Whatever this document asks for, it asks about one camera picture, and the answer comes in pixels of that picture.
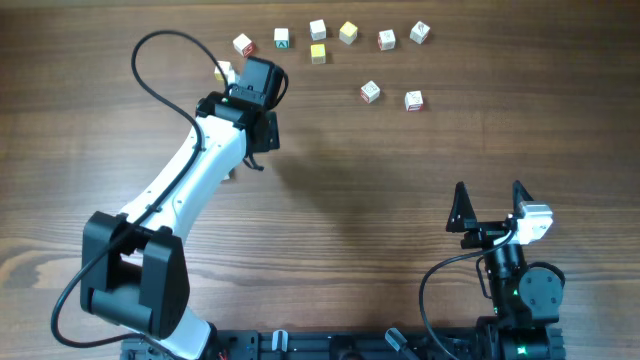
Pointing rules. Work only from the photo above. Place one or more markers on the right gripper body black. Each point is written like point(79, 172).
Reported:
point(483, 234)

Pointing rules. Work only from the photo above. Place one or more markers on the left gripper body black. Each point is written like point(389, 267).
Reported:
point(272, 137)

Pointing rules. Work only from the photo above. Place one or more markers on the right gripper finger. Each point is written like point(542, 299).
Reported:
point(519, 195)
point(462, 217)

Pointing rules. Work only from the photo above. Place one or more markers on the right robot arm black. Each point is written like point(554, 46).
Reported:
point(526, 296)

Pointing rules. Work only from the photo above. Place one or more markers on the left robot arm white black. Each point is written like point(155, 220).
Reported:
point(135, 272)

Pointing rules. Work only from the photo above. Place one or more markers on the yellow side block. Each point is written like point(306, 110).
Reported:
point(222, 70)

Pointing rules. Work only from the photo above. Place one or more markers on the block with red M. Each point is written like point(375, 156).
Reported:
point(244, 45)

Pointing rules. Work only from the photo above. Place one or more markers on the yellow block lower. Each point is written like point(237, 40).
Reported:
point(318, 53)

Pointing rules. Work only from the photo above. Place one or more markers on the block with green A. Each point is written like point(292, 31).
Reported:
point(281, 38)

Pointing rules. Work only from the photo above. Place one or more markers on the block with number eight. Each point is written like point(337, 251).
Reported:
point(370, 92)

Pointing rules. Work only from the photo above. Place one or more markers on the white block top row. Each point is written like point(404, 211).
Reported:
point(318, 30)

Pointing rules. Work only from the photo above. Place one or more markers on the block with red I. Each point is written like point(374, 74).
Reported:
point(413, 101)

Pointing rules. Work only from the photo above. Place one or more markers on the yellow top block upper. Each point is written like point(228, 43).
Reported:
point(348, 33)

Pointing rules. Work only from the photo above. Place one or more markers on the block red side top row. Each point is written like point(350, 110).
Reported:
point(386, 40)

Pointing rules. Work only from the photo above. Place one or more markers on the white block far right top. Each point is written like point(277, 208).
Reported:
point(419, 32)

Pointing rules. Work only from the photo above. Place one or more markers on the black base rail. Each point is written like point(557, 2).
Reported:
point(463, 343)

